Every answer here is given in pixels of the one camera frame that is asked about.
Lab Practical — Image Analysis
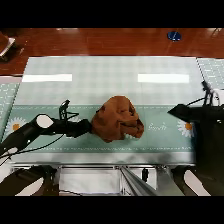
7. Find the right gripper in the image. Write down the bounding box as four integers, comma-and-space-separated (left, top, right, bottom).
167, 103, 202, 124

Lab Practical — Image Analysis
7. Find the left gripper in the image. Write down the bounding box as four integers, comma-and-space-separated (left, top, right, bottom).
64, 118, 94, 139

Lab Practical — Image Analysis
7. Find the brown garment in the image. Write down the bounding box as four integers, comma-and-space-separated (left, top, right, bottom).
89, 95, 145, 144

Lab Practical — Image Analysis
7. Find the blue round object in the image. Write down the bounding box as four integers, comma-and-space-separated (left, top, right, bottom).
167, 30, 183, 43

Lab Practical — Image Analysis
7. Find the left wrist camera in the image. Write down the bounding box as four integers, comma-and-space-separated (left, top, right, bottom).
58, 99, 80, 122

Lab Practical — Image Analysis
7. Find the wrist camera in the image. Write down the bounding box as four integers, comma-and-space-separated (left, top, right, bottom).
199, 80, 215, 106
58, 99, 80, 122

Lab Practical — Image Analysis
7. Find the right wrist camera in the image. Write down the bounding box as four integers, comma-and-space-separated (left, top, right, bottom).
199, 80, 215, 106

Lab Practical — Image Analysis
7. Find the black cable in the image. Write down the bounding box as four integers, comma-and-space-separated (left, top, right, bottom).
0, 133, 65, 161

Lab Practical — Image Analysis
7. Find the silver frame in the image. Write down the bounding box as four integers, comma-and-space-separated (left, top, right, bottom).
0, 161, 224, 197

